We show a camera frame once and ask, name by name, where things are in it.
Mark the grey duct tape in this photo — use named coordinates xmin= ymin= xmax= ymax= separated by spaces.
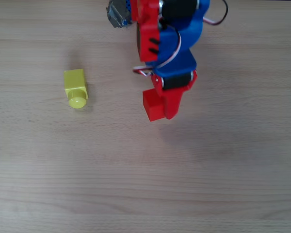
xmin=106 ymin=0 xmax=133 ymax=29

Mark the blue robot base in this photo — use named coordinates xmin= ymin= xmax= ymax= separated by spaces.
xmin=122 ymin=0 xmax=133 ymax=27

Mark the yellow block with round peg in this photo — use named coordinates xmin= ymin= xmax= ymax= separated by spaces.
xmin=63 ymin=68 xmax=89 ymax=110

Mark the red cube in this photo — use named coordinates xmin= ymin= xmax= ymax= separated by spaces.
xmin=142 ymin=88 xmax=167 ymax=122

